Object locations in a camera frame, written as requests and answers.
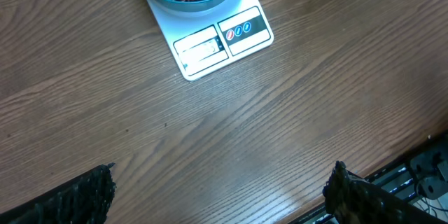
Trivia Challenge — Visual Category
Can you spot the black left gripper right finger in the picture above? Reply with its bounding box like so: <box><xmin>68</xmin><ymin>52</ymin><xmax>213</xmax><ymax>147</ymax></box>
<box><xmin>323</xmin><ymin>161</ymin><xmax>444</xmax><ymax>224</ymax></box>

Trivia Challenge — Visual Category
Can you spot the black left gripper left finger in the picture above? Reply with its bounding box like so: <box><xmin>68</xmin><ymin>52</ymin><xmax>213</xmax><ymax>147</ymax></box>
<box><xmin>1</xmin><ymin>163</ymin><xmax>116</xmax><ymax>224</ymax></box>

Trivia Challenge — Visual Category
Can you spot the white kitchen scale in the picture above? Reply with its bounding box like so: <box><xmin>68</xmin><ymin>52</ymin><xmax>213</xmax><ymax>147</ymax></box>
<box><xmin>147</xmin><ymin>0</ymin><xmax>274</xmax><ymax>81</ymax></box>

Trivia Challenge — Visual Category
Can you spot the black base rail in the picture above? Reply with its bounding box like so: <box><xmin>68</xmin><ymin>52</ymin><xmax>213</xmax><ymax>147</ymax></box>
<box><xmin>294</xmin><ymin>132</ymin><xmax>447</xmax><ymax>223</ymax></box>

